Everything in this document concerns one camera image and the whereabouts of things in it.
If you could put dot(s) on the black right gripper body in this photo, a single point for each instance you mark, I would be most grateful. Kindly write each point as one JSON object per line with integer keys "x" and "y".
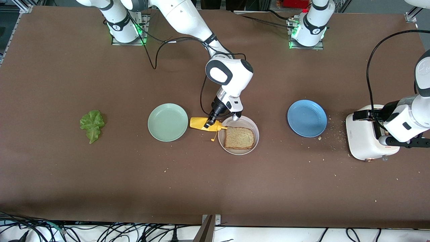
{"x": 217, "y": 109}

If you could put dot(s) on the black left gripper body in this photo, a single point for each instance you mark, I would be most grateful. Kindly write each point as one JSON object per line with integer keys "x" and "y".
{"x": 389, "y": 108}

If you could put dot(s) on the yellow mustard squeeze bottle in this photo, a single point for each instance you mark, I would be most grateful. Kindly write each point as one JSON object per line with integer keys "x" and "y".
{"x": 196, "y": 122}

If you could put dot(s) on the green lettuce leaf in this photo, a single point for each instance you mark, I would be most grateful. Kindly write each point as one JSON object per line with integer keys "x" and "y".
{"x": 92, "y": 124}

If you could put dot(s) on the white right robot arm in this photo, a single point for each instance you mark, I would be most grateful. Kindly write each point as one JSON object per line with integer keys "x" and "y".
{"x": 188, "y": 20}

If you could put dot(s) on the beige plate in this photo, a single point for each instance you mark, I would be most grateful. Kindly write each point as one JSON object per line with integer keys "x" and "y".
{"x": 248, "y": 122}

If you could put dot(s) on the pale green plate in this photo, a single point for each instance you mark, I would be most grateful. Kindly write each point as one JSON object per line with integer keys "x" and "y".
{"x": 168, "y": 122}

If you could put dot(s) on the blue plate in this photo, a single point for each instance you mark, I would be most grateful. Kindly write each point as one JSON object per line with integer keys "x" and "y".
{"x": 307, "y": 118}

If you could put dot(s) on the white two-slot toaster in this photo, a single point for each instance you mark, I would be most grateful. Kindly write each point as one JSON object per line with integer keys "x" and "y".
{"x": 361, "y": 141}

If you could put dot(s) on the brown table cover sheet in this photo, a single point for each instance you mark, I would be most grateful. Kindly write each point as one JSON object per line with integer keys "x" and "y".
{"x": 201, "y": 174}

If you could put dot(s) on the grey aluminium bar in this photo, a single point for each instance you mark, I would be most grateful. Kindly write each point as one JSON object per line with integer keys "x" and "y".
{"x": 205, "y": 232}

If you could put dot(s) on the black power plug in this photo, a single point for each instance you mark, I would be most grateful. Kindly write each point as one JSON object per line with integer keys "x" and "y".
{"x": 174, "y": 236}

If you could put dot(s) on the red box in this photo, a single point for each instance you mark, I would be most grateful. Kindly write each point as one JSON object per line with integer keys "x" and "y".
{"x": 295, "y": 3}

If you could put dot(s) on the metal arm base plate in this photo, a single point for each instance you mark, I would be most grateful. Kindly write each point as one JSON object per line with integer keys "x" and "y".
{"x": 145, "y": 33}
{"x": 319, "y": 48}

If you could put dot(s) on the silver metal bracket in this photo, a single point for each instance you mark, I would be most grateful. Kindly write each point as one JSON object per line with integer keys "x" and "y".
{"x": 217, "y": 220}

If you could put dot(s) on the aluminium frame profile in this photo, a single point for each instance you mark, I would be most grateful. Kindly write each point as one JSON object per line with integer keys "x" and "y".
{"x": 25, "y": 9}
{"x": 411, "y": 15}

